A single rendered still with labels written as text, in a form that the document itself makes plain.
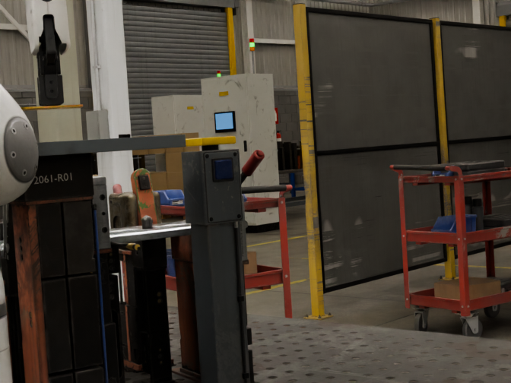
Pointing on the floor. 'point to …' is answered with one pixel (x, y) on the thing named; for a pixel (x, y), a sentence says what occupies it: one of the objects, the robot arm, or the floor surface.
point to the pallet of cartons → (172, 172)
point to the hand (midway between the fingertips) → (50, 90)
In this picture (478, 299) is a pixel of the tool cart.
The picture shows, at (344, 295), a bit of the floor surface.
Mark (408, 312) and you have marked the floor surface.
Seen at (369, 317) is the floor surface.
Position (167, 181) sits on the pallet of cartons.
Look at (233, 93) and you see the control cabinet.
